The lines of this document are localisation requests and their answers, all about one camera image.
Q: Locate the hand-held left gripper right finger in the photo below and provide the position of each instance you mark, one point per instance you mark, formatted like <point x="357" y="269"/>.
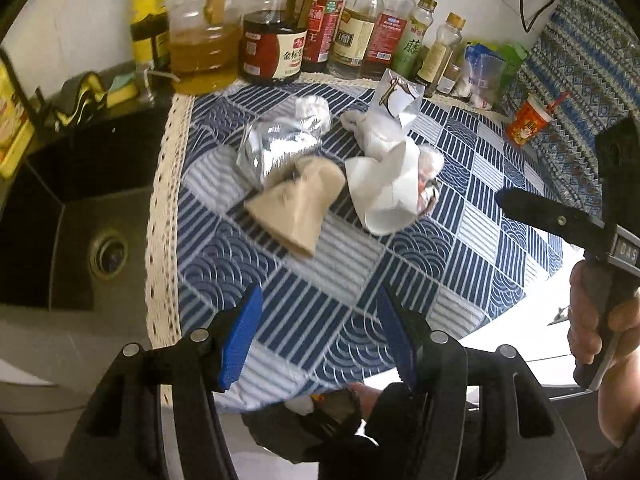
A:
<point x="400" y="340"/>

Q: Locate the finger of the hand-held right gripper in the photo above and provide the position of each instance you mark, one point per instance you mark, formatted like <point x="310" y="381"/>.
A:
<point x="540" y="207"/>

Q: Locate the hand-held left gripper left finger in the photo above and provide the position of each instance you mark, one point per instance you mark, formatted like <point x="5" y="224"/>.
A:
<point x="242" y="340"/>

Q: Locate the black trash bin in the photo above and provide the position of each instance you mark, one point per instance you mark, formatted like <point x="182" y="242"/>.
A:
<point x="280" y="430"/>

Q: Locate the pink wrapper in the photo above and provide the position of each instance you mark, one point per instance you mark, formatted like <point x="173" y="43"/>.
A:
<point x="429" y="197"/>

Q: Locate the brown paper bag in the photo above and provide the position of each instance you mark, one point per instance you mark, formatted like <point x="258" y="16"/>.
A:
<point x="300" y="205"/>

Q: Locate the white crushed paper cup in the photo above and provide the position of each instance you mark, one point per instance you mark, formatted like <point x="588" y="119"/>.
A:
<point x="385" y="190"/>

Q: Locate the silver foil bag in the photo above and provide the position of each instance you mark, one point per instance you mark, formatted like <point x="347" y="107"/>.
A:
<point x="275" y="152"/>

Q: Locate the person's right forearm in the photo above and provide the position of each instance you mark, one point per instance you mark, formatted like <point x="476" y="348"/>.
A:
<point x="620" y="400"/>

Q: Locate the person's right hand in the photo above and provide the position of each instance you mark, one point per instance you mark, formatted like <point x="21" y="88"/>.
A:
<point x="582" y="320"/>

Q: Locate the blue checked tablecloth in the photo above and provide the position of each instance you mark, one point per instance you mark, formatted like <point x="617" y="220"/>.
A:
<point x="300" y="285"/>

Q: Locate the red cup with straw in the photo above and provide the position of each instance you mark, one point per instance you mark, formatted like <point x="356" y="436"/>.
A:
<point x="527" y="120"/>

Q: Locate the dark cloth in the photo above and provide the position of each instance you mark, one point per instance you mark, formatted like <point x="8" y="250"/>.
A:
<point x="345" y="460"/>

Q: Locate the clear blue printed bag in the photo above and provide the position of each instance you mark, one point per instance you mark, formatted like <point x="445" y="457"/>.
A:
<point x="477" y="72"/>

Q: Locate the blue patterned cloth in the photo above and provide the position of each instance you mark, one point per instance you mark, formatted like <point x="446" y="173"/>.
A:
<point x="570" y="60"/>

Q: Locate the green packet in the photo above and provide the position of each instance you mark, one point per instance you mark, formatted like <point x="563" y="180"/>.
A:
<point x="512" y="57"/>

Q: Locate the small spice jar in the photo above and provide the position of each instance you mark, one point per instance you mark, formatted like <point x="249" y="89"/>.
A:
<point x="450" y="77"/>

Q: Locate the metal sink drain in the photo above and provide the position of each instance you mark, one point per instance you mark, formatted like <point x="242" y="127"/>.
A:
<point x="107" y="254"/>

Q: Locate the white crumpled plastic bag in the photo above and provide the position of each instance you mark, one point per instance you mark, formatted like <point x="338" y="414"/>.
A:
<point x="372" y="132"/>

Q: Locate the small gold cap bottle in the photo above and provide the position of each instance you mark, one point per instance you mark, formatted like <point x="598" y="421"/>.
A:
<point x="437" y="55"/>

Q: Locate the green label bottle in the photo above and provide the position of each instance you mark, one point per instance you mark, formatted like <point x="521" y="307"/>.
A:
<point x="412" y="45"/>

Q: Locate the dark kitchen sink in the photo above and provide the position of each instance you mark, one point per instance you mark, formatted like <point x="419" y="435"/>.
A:
<point x="60" y="200"/>

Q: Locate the red label clear bottle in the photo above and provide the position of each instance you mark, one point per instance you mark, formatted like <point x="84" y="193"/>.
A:
<point x="387" y="30"/>

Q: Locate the white tissue ball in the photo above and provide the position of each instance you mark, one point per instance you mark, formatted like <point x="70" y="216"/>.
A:
<point x="312" y="112"/>

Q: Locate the cream label clear bottle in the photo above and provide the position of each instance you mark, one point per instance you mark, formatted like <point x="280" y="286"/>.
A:
<point x="352" y="25"/>

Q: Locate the yellow green sponge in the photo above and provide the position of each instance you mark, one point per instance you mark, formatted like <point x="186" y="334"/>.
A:
<point x="122" y="87"/>

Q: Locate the red label dark bottle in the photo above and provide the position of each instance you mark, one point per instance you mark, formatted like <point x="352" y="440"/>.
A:
<point x="320" y="20"/>

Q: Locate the black yellow cloth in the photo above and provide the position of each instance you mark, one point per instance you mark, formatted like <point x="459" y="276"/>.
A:
<point x="80" y="95"/>

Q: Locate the black faucet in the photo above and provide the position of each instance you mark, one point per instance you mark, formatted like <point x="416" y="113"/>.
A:
<point x="40" y="105"/>

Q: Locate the yellow box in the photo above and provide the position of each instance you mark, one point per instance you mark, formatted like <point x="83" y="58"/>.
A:
<point x="10" y="130"/>

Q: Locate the green yellow bottle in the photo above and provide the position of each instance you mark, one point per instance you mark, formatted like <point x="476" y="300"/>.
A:
<point x="147" y="15"/>

